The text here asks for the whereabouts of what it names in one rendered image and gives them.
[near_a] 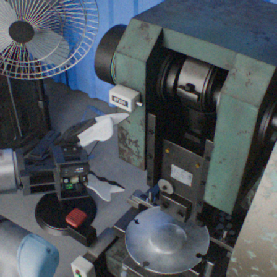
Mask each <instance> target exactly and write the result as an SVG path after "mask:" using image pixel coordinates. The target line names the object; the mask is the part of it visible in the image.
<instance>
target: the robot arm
mask: <svg viewBox="0 0 277 277"><path fill-rule="evenodd" d="M129 116H130V115H129V114H128V113H118V114H110V115H105V116H100V117H96V118H91V119H87V120H85V121H82V122H78V123H76V124H74V125H72V126H70V127H69V128H68V129H67V130H65V131H64V133H63V134H62V135H61V132H56V131H52V130H50V131H48V132H47V133H46V135H45V136H44V137H43V138H42V139H41V140H40V141H39V144H38V145H37V146H36V147H35V148H34V149H33V151H32V152H31V153H30V154H29V158H24V156H23V150H22V148H19V149H14V150H15V152H13V150H12V149H6V150H0V195H5V194H16V193H17V190H19V189H20V191H21V192H22V195H23V196H25V195H27V196H29V195H36V194H48V193H52V192H55V193H57V195H58V199H59V200H70V199H73V198H85V197H89V194H88V192H87V189H86V188H89V189H92V190H94V191H95V192H96V193H97V194H98V195H99V196H100V197H101V198H102V199H104V200H106V201H110V200H111V193H113V192H121V191H125V188H124V187H123V186H122V185H120V184H119V183H117V182H116V181H109V180H107V179H106V178H105V177H98V176H96V175H95V173H94V172H93V171H91V170H90V166H89V163H88V162H89V160H88V153H87V151H86V149H83V147H82V146H86V145H88V144H89V143H92V142H93V141H94V140H101V141H105V140H107V139H108V138H110V137H111V136H112V134H113V125H116V124H119V123H121V122H122V121H124V120H126V119H127V118H128V117H129ZM78 142H80V144H81V146H78ZM69 188H70V189H69ZM66 189H69V190H66ZM71 189H74V190H71ZM67 192H81V194H82V195H79V196H78V195H75V196H70V197H67V196H66V193H67ZM58 265H59V251H58V249H57V248H56V247H55V246H53V245H52V244H50V243H49V242H48V241H46V240H45V239H43V238H42V237H41V236H40V235H38V234H33V233H32V232H30V231H28V230H26V229H25V228H23V227H21V226H19V225H18V224H15V223H14V222H13V221H11V220H9V219H8V218H6V217H4V216H3V215H0V277H53V276H54V273H55V272H56V268H57V266H58Z"/></svg>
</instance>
